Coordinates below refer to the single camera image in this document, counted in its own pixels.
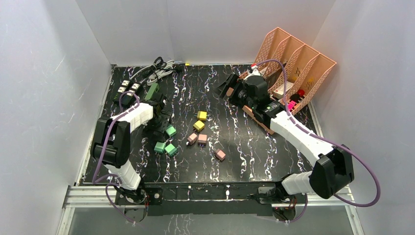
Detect pink plug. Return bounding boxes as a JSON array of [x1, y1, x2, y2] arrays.
[[214, 149, 226, 161], [186, 133, 198, 145]]

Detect green plug adapter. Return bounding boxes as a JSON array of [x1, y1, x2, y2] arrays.
[[165, 125, 177, 137], [154, 141, 166, 154]]

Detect yellow plug adapter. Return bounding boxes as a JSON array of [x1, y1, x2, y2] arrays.
[[193, 120, 205, 132]]

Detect pink plug adapter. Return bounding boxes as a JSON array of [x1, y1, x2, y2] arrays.
[[197, 134, 208, 147]]

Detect grey cable of middle strip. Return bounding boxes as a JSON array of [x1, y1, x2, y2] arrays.
[[146, 61, 177, 86]]

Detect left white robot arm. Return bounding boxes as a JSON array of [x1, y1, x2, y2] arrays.
[[90, 93, 172, 204]]

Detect grey cable of strip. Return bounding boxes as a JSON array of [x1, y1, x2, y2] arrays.
[[146, 61, 177, 86], [129, 61, 163, 82]]

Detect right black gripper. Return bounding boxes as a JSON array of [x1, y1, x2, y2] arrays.
[[212, 73, 256, 110]]

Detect green power strip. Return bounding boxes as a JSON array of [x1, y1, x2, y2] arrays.
[[144, 83, 160, 101]]

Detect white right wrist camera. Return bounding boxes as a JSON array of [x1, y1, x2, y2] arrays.
[[246, 64, 261, 78]]

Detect black power strip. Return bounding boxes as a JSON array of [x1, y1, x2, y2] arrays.
[[112, 80, 132, 102], [121, 83, 142, 107]]

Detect orange plastic desk organizer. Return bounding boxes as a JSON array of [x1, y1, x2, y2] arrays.
[[253, 27, 336, 115]]

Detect grey cable of left strip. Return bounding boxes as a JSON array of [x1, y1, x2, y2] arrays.
[[129, 61, 163, 82]]

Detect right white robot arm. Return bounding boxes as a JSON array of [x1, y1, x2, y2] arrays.
[[215, 73, 354, 203]]

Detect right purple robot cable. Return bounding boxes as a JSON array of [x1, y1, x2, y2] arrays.
[[251, 59, 382, 224]]

